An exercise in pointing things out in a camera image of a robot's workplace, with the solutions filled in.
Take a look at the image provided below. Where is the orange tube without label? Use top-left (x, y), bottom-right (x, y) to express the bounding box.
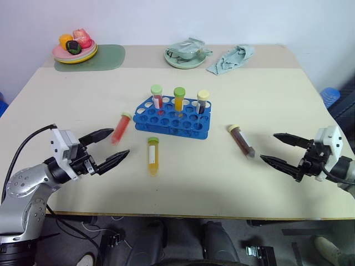
top-left (173, 86), bottom-right (186, 117)

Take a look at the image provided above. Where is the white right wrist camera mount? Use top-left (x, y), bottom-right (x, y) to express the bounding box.
top-left (314, 125), bottom-right (344, 183)

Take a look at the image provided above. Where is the red tube without label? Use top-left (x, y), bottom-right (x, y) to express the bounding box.
top-left (110, 111), bottom-right (132, 145)

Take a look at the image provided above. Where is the red tube with white label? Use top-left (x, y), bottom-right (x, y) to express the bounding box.
top-left (150, 84), bottom-right (165, 110)

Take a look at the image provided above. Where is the black green toy ball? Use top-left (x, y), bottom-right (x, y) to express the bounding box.
top-left (65, 40), bottom-right (82, 55)

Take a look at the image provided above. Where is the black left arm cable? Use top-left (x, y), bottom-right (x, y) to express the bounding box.
top-left (1, 124), bottom-right (58, 204)

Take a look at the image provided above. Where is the pink plate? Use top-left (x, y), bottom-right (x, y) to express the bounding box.
top-left (52, 42), bottom-right (98, 60)

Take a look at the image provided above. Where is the light green plate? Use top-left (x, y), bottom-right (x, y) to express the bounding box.
top-left (163, 44), bottom-right (207, 70)

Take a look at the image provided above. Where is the pink toy peach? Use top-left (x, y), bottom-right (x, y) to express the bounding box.
top-left (72, 27), bottom-right (93, 49)

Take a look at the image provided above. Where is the green placemat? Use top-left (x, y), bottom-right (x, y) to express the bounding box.
top-left (53, 44), bottom-right (126, 73)

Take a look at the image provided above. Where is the dark rounded shape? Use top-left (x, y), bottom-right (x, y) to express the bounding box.
top-left (200, 220), bottom-right (241, 265)

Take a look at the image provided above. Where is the dark tube pale yellow cap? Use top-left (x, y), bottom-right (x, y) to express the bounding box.
top-left (196, 89), bottom-right (210, 115)

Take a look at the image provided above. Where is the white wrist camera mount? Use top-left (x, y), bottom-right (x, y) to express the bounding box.
top-left (50, 128), bottom-right (82, 181)
top-left (314, 125), bottom-right (344, 183)

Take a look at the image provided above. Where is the orange toy fruit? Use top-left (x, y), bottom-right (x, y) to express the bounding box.
top-left (58, 33), bottom-right (74, 51)

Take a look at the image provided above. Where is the yellow plate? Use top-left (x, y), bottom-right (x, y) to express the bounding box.
top-left (54, 45), bottom-right (99, 65)

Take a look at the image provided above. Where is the black box under table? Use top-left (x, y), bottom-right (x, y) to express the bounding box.
top-left (99, 233), bottom-right (126, 252)

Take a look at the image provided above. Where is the brown tube tan cap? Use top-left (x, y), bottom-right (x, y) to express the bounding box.
top-left (226, 124), bottom-right (256, 160)

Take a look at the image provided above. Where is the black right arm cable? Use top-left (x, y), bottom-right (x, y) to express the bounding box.
top-left (321, 165), bottom-right (355, 185)

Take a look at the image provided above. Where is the orange tube with white label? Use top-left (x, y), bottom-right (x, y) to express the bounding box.
top-left (146, 136), bottom-right (161, 177)

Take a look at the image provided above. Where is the blue test tube rack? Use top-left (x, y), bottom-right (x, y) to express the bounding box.
top-left (133, 95), bottom-right (212, 140)

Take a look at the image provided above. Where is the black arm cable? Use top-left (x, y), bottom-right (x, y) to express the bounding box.
top-left (321, 165), bottom-right (355, 185)
top-left (1, 124), bottom-right (58, 204)

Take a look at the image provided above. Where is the blue stacked container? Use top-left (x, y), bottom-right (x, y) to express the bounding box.
top-left (319, 87), bottom-right (342, 109)

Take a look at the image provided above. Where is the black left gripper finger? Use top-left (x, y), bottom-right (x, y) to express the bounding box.
top-left (97, 149), bottom-right (131, 176)
top-left (78, 128), bottom-right (115, 147)

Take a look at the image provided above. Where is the blue plastic object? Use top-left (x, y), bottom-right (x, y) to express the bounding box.
top-left (0, 90), bottom-right (9, 118)

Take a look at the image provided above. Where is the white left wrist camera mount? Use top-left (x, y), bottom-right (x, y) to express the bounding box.
top-left (50, 128), bottom-right (82, 181)

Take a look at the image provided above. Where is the black woven chair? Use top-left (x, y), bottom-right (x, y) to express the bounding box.
top-left (327, 79), bottom-right (355, 156)

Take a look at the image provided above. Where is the light green cloth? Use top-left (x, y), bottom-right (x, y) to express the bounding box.
top-left (206, 44), bottom-right (256, 76)

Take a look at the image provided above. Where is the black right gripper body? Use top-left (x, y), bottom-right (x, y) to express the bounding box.
top-left (295, 139), bottom-right (330, 183)

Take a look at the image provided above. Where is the pale green shoe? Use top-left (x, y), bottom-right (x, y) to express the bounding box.
top-left (314, 236), bottom-right (341, 264)

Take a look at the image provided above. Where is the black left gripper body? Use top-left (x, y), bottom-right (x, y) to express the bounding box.
top-left (68, 142), bottom-right (100, 177)

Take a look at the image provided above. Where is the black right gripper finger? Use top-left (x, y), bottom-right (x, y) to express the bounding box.
top-left (259, 155), bottom-right (303, 181)
top-left (272, 132), bottom-right (315, 151)

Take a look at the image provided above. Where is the silver metal bracket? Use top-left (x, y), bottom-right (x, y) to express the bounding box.
top-left (245, 245), bottom-right (265, 258)

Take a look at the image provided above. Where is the clear plastic packet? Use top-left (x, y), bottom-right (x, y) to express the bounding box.
top-left (165, 37), bottom-right (214, 61)

